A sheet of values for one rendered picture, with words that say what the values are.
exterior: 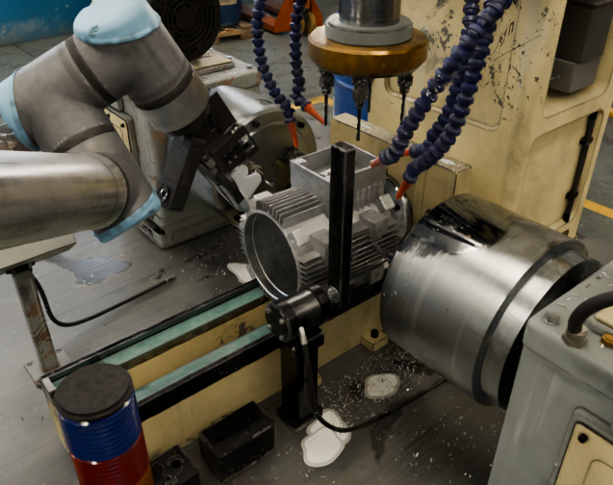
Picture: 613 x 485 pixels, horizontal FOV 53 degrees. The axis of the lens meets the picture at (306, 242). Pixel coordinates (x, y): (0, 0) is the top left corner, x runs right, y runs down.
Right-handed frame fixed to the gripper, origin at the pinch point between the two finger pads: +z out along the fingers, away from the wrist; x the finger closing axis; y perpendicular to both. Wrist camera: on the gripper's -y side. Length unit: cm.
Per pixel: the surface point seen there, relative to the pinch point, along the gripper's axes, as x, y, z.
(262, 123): 15.2, 16.3, 2.9
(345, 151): -20.8, 10.9, -12.6
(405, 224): -12.7, 18.8, 18.6
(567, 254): -44.6, 19.5, 3.5
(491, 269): -40.1, 11.3, -0.2
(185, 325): -1.2, -19.3, 8.2
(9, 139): 245, -20, 77
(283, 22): 417, 233, 246
